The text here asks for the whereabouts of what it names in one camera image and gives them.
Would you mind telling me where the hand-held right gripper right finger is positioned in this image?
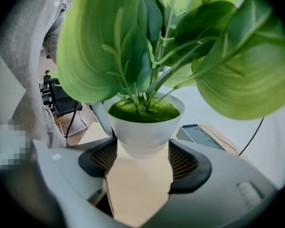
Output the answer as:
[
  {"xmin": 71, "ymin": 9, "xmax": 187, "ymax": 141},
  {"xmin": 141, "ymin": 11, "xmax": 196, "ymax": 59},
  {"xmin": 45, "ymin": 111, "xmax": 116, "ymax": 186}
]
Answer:
[{"xmin": 137, "ymin": 138, "xmax": 279, "ymax": 228}]

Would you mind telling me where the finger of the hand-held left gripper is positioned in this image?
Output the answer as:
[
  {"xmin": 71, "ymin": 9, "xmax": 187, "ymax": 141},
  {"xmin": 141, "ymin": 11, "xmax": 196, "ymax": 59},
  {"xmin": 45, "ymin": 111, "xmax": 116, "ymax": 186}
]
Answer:
[{"xmin": 91, "ymin": 102, "xmax": 115, "ymax": 138}]

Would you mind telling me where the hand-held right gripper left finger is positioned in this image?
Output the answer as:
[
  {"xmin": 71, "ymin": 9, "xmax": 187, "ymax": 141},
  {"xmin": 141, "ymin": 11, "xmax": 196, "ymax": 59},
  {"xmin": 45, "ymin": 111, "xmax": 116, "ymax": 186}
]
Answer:
[{"xmin": 32, "ymin": 136, "xmax": 119, "ymax": 201}]

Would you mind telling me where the green plant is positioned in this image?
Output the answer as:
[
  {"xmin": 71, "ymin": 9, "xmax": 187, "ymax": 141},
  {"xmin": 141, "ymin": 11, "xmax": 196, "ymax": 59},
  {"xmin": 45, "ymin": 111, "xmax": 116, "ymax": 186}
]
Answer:
[{"xmin": 56, "ymin": 0, "xmax": 285, "ymax": 162}]

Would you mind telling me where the flat wooden box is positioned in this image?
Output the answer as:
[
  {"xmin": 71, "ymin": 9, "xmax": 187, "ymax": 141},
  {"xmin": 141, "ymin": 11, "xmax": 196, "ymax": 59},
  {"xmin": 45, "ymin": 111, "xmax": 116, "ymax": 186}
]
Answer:
[{"xmin": 199, "ymin": 124, "xmax": 243, "ymax": 155}]

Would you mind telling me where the black box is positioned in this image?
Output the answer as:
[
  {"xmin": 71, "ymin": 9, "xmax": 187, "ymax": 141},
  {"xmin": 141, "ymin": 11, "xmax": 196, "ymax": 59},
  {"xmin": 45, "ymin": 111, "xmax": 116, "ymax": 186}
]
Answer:
[{"xmin": 175, "ymin": 124, "xmax": 227, "ymax": 152}]

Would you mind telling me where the person's grey shirt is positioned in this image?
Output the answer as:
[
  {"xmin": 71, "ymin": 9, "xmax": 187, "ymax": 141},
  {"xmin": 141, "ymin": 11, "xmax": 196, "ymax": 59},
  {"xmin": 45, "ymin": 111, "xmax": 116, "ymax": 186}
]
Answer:
[{"xmin": 0, "ymin": 0, "xmax": 70, "ymax": 150}]

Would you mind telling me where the black lamp cable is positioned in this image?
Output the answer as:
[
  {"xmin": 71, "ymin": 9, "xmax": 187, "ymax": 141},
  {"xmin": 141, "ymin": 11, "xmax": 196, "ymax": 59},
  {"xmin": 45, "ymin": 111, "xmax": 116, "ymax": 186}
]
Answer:
[{"xmin": 238, "ymin": 117, "xmax": 265, "ymax": 157}]

